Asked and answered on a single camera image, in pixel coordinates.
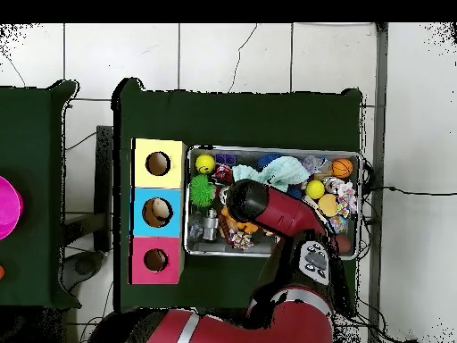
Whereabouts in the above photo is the mint green waffle cloth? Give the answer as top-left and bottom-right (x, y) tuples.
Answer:
(231, 155), (312, 191)

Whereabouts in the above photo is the pink round disc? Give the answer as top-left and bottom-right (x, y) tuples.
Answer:
(0, 175), (25, 241)

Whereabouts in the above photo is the clear shallow mesh bin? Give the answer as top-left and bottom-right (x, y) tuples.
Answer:
(185, 146), (365, 262)

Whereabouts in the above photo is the wooden box with three holes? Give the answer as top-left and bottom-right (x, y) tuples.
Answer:
(129, 138), (187, 286)

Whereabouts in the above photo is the green fuzzy toy with eyes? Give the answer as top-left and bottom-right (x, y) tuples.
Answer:
(188, 174), (216, 209)

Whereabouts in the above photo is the yellow smiley ball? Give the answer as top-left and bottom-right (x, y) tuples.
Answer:
(195, 153), (216, 175)

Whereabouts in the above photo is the orange toy building block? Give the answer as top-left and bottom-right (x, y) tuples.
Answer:
(220, 206), (260, 237)

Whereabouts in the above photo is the blue spiky ball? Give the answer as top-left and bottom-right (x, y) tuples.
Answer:
(256, 153), (284, 170)

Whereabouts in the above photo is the dark green table cloth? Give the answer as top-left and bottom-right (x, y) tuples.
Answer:
(112, 77), (365, 315)

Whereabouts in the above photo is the small orange basketball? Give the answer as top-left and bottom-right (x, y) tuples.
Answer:
(331, 157), (354, 180)

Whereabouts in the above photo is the black stand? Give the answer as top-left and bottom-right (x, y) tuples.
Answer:
(95, 125), (114, 253)

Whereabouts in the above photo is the grey vertical pole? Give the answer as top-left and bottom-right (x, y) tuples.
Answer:
(367, 22), (390, 343)

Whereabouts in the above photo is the dark green side table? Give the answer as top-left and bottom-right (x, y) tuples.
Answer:
(0, 79), (79, 310)

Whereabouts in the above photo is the black cable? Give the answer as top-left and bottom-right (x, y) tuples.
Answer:
(370, 184), (457, 197)

